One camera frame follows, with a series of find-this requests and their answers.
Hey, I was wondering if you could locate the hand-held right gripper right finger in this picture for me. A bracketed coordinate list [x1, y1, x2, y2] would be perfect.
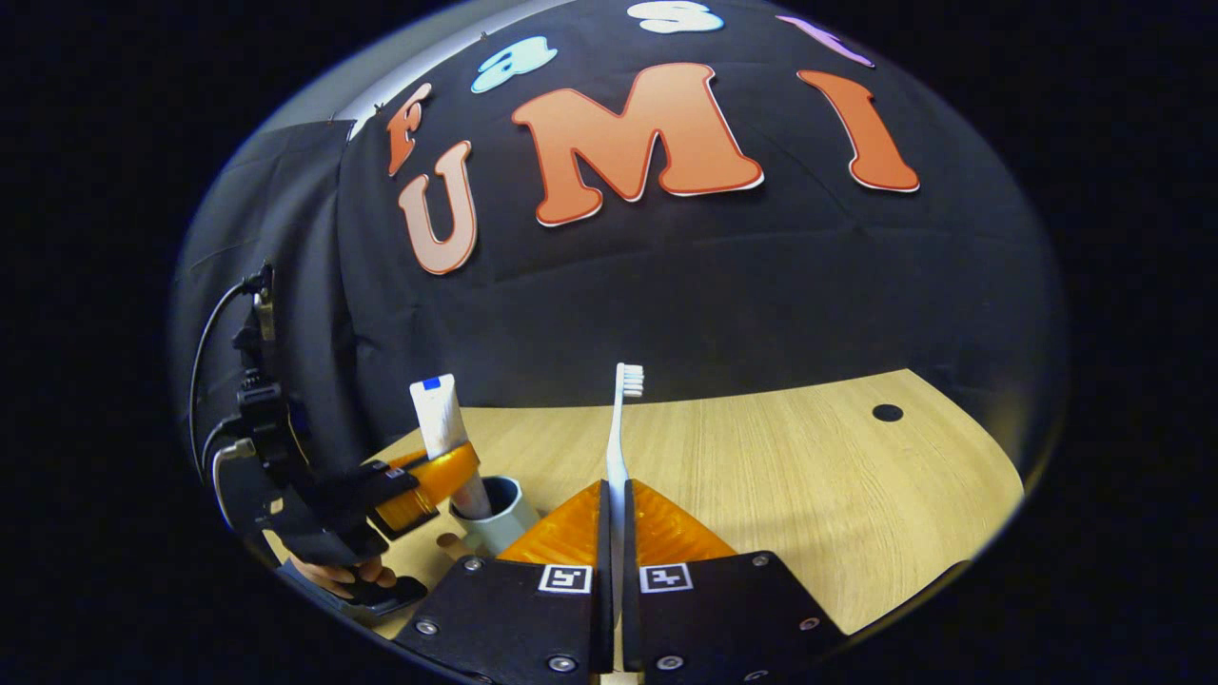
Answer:
[623, 479, 848, 685]

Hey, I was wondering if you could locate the white toothpaste tube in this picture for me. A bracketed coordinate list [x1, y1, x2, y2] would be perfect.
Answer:
[409, 374, 493, 520]

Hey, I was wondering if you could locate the white toothbrush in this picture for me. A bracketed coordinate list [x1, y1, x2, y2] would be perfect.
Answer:
[599, 362, 645, 685]

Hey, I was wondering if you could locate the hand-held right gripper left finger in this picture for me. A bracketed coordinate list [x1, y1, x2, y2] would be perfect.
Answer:
[392, 480, 615, 685]

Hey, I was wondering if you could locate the wooden desktop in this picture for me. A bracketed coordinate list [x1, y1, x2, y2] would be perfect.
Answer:
[262, 369, 1026, 685]

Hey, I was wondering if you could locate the black backdrop cloth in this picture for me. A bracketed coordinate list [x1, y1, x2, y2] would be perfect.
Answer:
[171, 0, 1067, 496]

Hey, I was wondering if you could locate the light blue cup wooden handle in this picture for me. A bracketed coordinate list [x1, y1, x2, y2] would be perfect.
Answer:
[437, 476, 541, 562]

